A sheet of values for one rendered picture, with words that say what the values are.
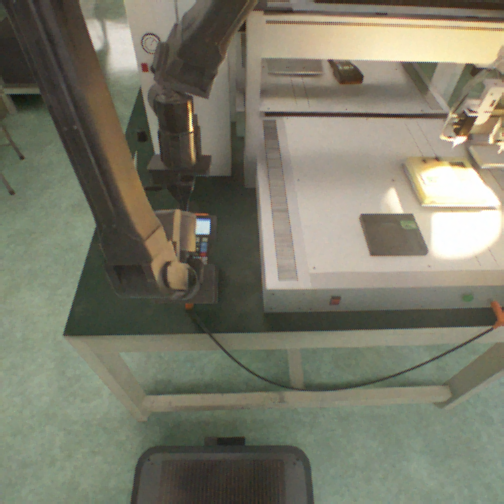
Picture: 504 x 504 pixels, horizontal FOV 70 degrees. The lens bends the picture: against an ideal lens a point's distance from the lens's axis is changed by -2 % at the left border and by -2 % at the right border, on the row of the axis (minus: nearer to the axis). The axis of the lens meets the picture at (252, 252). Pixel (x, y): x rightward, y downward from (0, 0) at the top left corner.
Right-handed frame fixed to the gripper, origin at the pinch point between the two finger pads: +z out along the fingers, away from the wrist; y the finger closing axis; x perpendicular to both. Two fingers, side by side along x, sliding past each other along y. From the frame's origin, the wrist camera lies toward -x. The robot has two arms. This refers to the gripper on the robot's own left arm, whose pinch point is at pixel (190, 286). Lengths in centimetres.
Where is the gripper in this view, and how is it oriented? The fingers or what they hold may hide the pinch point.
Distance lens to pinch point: 71.8
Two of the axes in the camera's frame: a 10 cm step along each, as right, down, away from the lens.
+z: -0.3, 1.5, 9.9
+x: 0.0, 9.9, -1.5
